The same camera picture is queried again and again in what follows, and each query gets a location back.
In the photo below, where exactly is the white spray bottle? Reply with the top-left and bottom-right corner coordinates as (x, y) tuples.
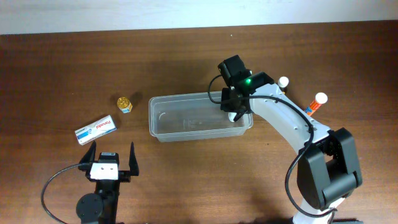
(228, 112), (237, 122)

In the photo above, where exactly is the small gold-lid balm jar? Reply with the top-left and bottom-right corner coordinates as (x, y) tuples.
(116, 96), (132, 113)

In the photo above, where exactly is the white Panadol box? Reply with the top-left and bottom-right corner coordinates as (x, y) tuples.
(75, 115), (117, 145)

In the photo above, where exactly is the orange tube white cap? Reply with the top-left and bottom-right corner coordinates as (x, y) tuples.
(304, 92), (328, 116)

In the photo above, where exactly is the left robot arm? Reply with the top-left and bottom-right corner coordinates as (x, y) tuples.
(76, 142), (139, 223)

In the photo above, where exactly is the dark bottle white cap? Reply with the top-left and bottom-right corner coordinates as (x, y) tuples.
(277, 77), (289, 94)

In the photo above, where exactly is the clear plastic container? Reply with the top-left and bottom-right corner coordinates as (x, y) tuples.
(149, 93), (254, 142)

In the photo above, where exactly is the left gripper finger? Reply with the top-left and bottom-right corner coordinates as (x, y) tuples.
(129, 142), (139, 176)
(80, 141), (96, 164)

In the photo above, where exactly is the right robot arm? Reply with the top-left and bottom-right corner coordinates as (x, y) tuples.
(218, 55), (363, 223)

